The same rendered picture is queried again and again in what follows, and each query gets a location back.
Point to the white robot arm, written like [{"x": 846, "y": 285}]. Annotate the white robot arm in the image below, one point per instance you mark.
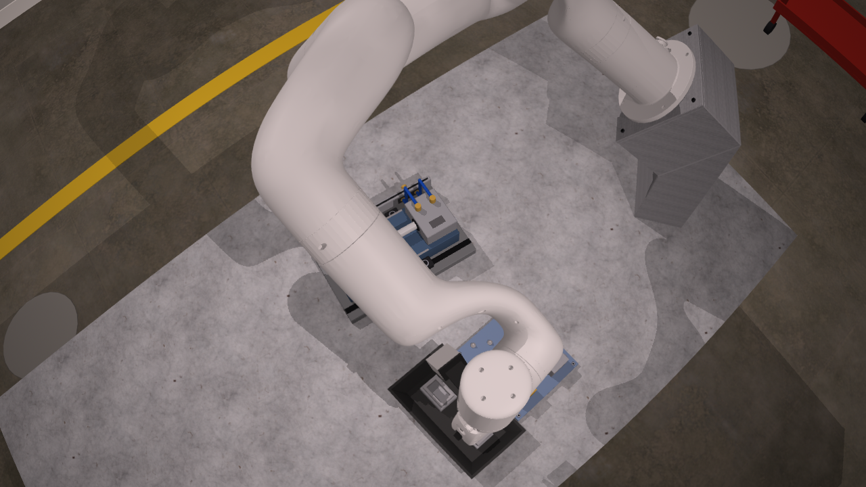
[{"x": 336, "y": 80}]

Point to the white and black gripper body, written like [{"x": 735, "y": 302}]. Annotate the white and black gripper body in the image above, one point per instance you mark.
[{"x": 468, "y": 437}]

